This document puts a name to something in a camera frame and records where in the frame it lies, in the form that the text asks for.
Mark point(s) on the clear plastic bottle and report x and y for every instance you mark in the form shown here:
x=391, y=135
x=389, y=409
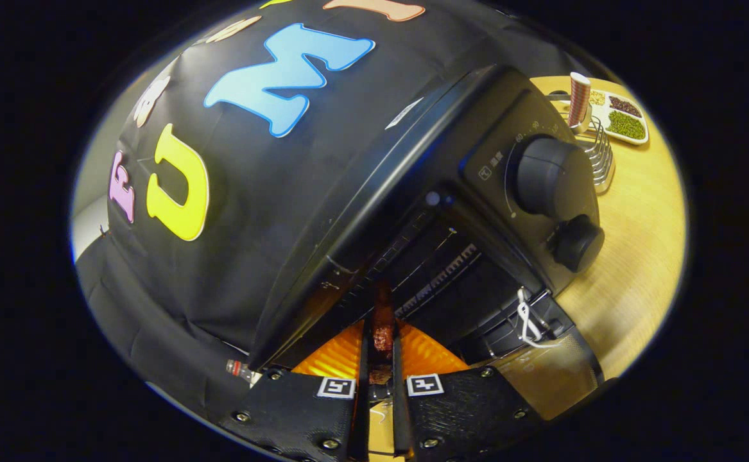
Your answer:
x=241, y=369

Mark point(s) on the reddish brown meat piece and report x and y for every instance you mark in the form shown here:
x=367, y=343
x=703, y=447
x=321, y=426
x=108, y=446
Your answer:
x=384, y=337

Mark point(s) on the red striped cylinder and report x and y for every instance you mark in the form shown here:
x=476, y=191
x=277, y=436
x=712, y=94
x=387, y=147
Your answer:
x=579, y=96

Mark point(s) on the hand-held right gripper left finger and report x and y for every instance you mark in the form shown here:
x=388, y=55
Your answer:
x=361, y=417

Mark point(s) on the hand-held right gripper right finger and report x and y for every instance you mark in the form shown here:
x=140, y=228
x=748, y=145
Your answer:
x=400, y=417

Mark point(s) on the white divided plate with beans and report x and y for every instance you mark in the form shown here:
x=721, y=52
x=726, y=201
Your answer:
x=624, y=119

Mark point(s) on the black electric oven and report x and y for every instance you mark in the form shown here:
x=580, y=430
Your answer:
x=413, y=154

